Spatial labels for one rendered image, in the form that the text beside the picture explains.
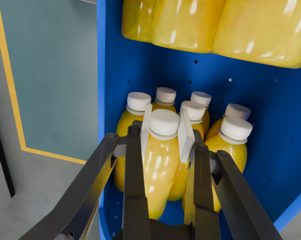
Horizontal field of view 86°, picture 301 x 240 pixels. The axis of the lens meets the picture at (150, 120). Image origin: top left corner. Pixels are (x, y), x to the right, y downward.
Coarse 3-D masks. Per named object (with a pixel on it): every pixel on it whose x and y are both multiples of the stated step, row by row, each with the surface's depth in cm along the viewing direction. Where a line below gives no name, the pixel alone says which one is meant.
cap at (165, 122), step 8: (152, 112) 21; (160, 112) 21; (168, 112) 22; (152, 120) 20; (160, 120) 19; (168, 120) 20; (176, 120) 20; (152, 128) 20; (160, 128) 20; (168, 128) 20; (176, 128) 20
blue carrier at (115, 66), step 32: (128, 64) 27; (160, 64) 32; (192, 64) 33; (224, 64) 32; (256, 64) 28; (224, 96) 34; (256, 96) 29; (288, 96) 24; (256, 128) 29; (288, 128) 24; (256, 160) 29; (288, 160) 22; (256, 192) 28; (288, 192) 20; (224, 224) 34
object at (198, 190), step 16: (192, 160) 14; (208, 160) 13; (192, 176) 12; (208, 176) 11; (192, 192) 10; (208, 192) 10; (192, 208) 9; (208, 208) 9; (192, 224) 8; (208, 224) 8
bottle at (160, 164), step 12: (156, 144) 21; (168, 144) 21; (144, 156) 21; (156, 156) 21; (168, 156) 21; (144, 168) 22; (156, 168) 21; (168, 168) 21; (144, 180) 23; (156, 180) 22; (168, 180) 23; (156, 192) 24; (168, 192) 25; (156, 204) 25; (156, 216) 27
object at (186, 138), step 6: (186, 114) 19; (180, 120) 20; (186, 120) 18; (180, 126) 20; (186, 126) 17; (180, 132) 19; (186, 132) 16; (192, 132) 16; (180, 138) 18; (186, 138) 15; (192, 138) 15; (180, 144) 18; (186, 144) 15; (192, 144) 15; (180, 150) 17; (186, 150) 15; (180, 156) 17; (186, 156) 16; (186, 162) 16
